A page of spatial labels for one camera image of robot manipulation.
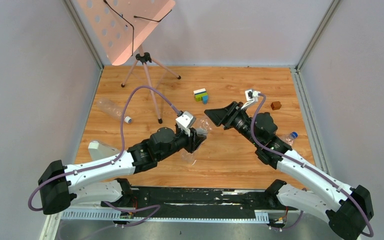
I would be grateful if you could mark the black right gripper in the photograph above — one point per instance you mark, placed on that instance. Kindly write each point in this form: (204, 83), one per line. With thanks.
(218, 116)

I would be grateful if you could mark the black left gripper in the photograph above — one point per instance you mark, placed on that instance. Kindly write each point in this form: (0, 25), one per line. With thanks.
(196, 140)

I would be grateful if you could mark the clear Pepsi bottle blue label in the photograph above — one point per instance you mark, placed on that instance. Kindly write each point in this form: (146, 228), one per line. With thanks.
(202, 127)

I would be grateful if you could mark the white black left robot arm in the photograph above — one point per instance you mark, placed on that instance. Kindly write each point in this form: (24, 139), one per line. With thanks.
(61, 185)

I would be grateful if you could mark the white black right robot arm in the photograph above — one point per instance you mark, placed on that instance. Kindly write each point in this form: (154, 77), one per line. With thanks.
(347, 210)

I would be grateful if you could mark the clear bottle blue cap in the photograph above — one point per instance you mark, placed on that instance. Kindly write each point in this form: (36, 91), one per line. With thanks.
(289, 138)

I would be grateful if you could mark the clear bottle white cap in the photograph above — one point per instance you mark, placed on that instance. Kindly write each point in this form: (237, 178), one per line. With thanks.
(113, 110)

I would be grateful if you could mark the coloured toy brick stack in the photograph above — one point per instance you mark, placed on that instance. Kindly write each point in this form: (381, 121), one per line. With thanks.
(201, 95)

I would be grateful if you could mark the brown small block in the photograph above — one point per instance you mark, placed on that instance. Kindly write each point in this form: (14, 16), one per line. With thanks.
(276, 105)

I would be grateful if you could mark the white carton with cap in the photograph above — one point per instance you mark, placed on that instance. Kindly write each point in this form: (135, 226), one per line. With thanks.
(99, 150)

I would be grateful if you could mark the pink music stand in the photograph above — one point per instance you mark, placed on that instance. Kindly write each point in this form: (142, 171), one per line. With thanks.
(122, 26)

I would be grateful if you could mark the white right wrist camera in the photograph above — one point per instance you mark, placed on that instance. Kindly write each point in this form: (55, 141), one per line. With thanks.
(252, 97)

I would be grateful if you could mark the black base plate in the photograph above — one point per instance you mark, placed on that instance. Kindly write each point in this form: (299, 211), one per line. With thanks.
(198, 203)

